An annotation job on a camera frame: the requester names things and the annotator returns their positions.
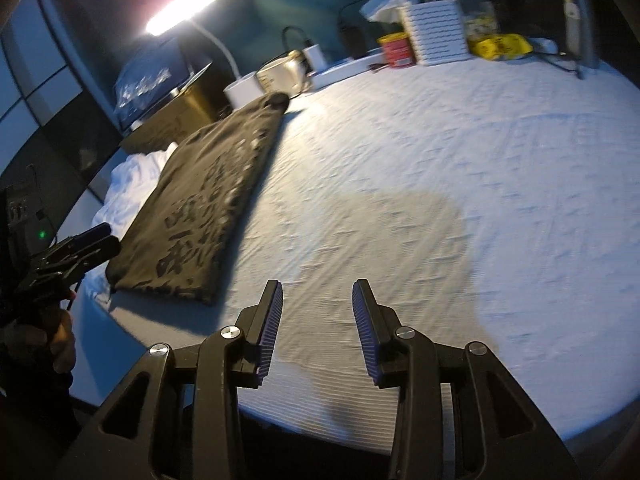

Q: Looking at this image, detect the black charger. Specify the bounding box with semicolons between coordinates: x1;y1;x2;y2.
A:
340;22;371;58

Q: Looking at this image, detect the red tin can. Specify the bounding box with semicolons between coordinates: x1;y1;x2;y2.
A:
377;32;417;69

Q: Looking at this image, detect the panelled window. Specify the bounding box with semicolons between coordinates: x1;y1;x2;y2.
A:
0;0;88;196

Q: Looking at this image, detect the person's left hand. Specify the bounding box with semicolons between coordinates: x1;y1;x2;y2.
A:
44;309;79;376

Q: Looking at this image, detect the yellow duck print packet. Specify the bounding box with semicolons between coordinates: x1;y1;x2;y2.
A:
470;32;533;60

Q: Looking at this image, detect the brown printed t-shirt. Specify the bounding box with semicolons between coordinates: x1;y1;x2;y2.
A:
105;92;291;307

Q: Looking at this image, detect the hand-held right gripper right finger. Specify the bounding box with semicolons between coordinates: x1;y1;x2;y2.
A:
351;279;581;480

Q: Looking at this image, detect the brown cardboard box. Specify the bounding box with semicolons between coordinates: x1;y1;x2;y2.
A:
120;77;221;156

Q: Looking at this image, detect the white charger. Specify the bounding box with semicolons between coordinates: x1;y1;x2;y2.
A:
302;45;328;73

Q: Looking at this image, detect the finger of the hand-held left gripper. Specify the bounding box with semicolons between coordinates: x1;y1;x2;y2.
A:
47;222;113;257
65;237;122;275

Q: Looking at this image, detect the black looped cable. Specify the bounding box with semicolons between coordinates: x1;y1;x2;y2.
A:
281;26;311;56

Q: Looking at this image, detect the steel tumbler with strap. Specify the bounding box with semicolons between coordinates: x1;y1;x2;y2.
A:
560;0;601;70

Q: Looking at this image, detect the white cloth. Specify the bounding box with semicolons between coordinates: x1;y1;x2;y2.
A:
90;150;173;241

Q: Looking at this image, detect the white desk lamp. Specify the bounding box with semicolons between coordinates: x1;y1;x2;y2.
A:
145;0;266;110

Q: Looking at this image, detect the white textured blanket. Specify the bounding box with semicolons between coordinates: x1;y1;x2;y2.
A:
70;45;640;456

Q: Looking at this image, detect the white power strip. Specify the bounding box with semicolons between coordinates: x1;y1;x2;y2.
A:
307;55;386;92

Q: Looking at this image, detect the cream bear print mug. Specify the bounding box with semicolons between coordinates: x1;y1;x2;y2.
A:
256;50;307;98

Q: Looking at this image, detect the white crumpled tissue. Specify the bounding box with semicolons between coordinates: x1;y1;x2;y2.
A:
360;0;406;23

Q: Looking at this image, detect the clear jar with white lid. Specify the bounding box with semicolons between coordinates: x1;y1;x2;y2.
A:
444;0;498;43

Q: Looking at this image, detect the silver laptop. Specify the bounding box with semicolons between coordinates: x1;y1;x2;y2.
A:
114;35;213;133

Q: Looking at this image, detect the black cable with plug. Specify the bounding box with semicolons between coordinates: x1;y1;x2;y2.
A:
542;52;586;81

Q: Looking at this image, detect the black charger cable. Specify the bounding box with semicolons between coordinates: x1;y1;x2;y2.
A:
337;0;396;28

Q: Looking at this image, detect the white perforated plastic basket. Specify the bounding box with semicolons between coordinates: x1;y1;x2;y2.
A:
402;0;472;67

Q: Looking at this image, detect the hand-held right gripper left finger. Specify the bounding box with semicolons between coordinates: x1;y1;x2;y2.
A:
55;279;284;480

